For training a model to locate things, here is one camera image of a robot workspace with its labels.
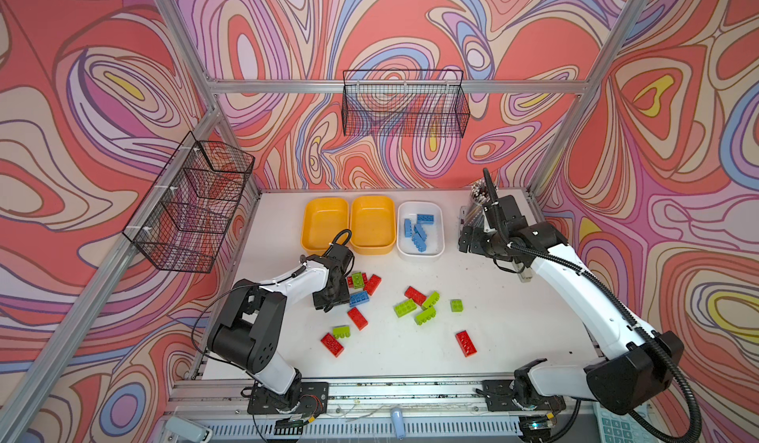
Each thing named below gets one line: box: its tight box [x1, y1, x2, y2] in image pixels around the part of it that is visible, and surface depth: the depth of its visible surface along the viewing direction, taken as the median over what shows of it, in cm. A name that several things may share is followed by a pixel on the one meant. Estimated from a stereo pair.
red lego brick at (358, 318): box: [346, 306, 369, 332], surface depth 88 cm
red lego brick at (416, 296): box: [404, 285, 427, 307], surface depth 93 cm
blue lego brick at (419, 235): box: [411, 223, 427, 244], surface depth 106 cm
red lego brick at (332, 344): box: [320, 332, 345, 358], surface depth 83 cm
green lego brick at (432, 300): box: [421, 290, 441, 310], surface depth 90 cm
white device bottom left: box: [165, 416, 214, 443], surface depth 69 cm
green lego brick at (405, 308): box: [393, 299, 418, 318], surface depth 90 cm
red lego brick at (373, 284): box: [363, 273, 382, 296], surface depth 95 cm
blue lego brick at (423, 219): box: [417, 213, 434, 225], surface depth 110 cm
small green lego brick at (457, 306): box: [449, 298, 465, 313], surface depth 90 cm
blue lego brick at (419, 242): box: [411, 235, 427, 253], surface depth 103 cm
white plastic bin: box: [396, 200, 446, 260], surface depth 109 cm
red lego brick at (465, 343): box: [455, 330, 478, 358], surface depth 82 cm
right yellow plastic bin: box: [349, 195, 397, 256], surface depth 110 cm
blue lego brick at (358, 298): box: [348, 290, 370, 308], surface depth 91 cm
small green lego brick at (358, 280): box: [351, 271, 364, 290], surface depth 95 cm
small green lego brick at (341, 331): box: [332, 324, 351, 340], surface depth 84 cm
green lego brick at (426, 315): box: [414, 306, 437, 327], surface depth 88 cm
